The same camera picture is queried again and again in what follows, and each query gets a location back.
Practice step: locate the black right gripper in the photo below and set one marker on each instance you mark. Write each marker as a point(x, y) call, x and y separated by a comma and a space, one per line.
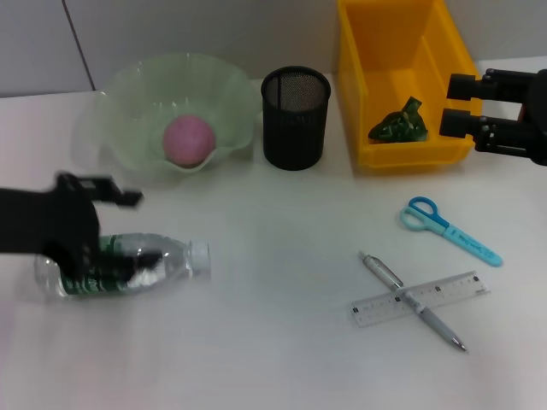
point(539, 119)

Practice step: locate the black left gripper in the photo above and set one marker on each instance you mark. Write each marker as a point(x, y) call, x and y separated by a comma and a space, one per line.
point(51, 218)

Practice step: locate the clear green-label water bottle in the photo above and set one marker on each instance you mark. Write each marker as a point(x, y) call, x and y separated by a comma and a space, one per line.
point(179, 260)

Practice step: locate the green plastic wrapper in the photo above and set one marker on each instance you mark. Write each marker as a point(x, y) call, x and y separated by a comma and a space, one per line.
point(397, 128)

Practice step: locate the pink peach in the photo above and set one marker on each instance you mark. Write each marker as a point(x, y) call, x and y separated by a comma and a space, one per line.
point(188, 141)

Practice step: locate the blue scissors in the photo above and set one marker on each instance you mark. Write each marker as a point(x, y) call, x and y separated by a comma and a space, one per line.
point(461, 237)

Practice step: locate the green glass fruit plate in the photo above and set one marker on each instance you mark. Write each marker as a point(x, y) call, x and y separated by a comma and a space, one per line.
point(141, 94)

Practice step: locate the black mesh pen holder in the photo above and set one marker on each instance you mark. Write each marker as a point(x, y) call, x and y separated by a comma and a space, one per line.
point(295, 128)

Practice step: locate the silver grey pen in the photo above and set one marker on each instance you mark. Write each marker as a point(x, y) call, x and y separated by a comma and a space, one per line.
point(384, 273)

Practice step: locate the transparent plastic ruler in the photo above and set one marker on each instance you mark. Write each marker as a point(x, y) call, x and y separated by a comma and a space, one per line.
point(448, 290)

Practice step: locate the yellow plastic bin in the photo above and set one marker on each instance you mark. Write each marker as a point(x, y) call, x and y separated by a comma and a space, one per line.
point(384, 64)

